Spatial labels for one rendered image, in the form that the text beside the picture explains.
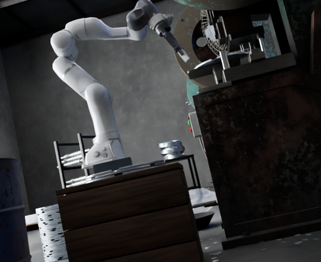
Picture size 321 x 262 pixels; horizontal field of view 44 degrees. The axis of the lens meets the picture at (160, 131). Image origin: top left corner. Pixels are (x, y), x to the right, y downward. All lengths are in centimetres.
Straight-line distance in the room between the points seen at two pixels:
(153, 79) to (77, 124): 199
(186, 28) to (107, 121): 168
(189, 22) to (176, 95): 534
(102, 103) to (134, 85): 697
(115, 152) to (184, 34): 173
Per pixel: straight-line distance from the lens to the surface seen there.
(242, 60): 188
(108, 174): 130
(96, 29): 210
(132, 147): 870
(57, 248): 242
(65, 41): 203
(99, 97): 189
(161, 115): 865
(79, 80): 200
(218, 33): 194
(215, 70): 189
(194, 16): 344
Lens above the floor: 30
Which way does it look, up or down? 7 degrees up
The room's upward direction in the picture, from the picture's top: 13 degrees counter-clockwise
